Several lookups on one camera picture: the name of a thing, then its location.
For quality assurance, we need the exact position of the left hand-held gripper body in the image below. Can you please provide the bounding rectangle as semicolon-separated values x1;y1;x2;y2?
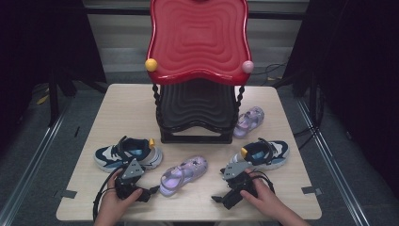
113;157;152;203

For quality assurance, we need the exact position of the dark curtain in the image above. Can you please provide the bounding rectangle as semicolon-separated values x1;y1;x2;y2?
0;0;108;153
281;0;399;201

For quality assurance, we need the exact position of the person's right hand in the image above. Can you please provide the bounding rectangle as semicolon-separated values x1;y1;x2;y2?
239;169;284;221

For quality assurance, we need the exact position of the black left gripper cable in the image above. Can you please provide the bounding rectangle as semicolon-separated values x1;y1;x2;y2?
91;169;124;222

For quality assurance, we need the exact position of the red and black shoe rack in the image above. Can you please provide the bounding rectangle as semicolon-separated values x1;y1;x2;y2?
144;0;255;145

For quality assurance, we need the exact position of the grey tape piece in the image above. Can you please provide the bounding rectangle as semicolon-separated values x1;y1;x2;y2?
60;189;78;200
301;186;324;196

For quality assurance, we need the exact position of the black metal stand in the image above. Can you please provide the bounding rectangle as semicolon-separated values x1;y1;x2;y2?
272;70;328;128
46;67;108;127

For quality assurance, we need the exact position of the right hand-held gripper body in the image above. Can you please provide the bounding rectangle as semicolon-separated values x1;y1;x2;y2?
221;161;262;211

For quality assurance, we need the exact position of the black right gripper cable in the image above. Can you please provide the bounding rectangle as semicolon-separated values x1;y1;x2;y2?
250;170;276;195

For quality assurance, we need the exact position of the navy and white sneaker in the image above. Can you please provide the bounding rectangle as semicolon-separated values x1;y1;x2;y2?
93;135;164;174
229;137;291;172

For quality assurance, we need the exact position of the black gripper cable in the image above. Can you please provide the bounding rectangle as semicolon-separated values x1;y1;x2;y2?
250;170;276;195
91;169;124;222

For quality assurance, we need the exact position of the person's left hand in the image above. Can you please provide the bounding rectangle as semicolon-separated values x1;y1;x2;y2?
94;169;144;221

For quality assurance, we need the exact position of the metal floor rail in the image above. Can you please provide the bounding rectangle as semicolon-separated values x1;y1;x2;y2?
295;97;373;226
0;102;72;226

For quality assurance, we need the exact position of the black floor cable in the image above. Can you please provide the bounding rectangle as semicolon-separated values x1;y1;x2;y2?
293;123;322;151
250;59;290;78

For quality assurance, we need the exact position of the purple translucent sandal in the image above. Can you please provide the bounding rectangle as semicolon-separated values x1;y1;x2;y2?
158;154;209;198
232;105;265;139

